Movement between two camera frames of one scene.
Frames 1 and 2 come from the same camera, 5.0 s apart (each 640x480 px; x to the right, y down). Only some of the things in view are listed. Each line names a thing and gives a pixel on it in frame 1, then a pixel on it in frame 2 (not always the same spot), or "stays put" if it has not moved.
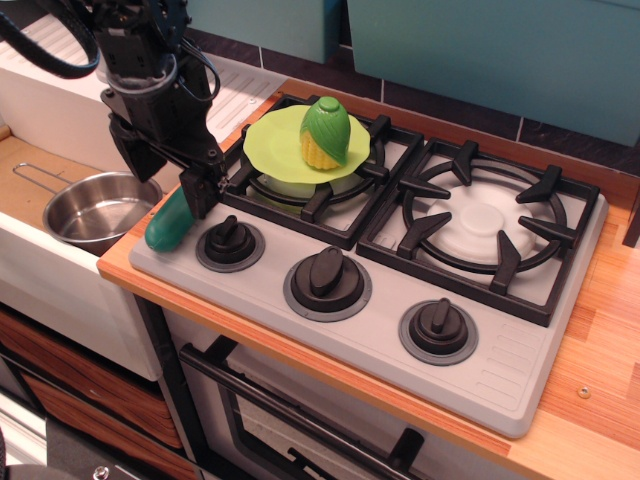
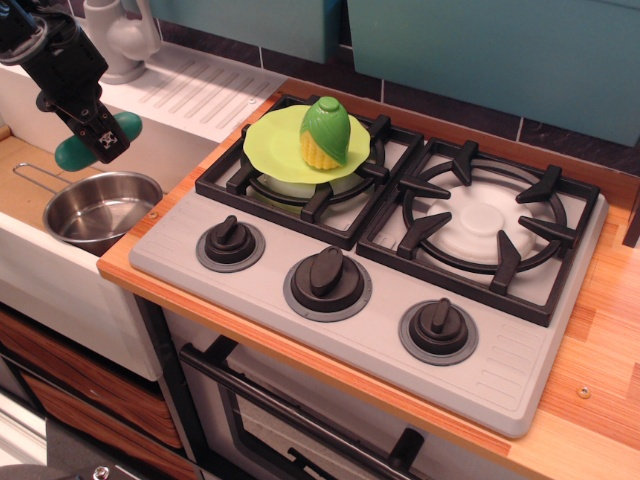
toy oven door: [256, 415] stays put
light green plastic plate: [273, 147] stays put
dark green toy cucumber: [171, 224] → [73, 154]
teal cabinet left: [305, 29] stays put
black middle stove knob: [326, 286] stays put
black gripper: [158, 102] → [66, 70]
